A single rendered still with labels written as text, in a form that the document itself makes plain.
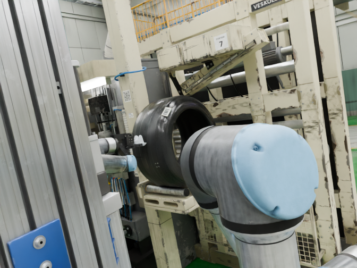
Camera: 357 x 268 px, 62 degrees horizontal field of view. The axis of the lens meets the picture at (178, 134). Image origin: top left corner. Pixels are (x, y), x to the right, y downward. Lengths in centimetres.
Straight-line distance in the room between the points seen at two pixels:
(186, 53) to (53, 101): 152
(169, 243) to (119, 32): 145
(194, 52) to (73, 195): 152
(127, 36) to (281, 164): 174
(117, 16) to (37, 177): 166
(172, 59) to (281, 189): 172
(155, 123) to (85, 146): 112
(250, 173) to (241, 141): 5
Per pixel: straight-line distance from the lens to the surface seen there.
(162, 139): 158
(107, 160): 116
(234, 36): 179
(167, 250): 219
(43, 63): 49
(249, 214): 39
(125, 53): 198
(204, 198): 52
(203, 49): 186
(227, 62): 192
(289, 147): 39
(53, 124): 48
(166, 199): 179
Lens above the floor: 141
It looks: 6 degrees down
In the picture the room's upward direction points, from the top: 11 degrees counter-clockwise
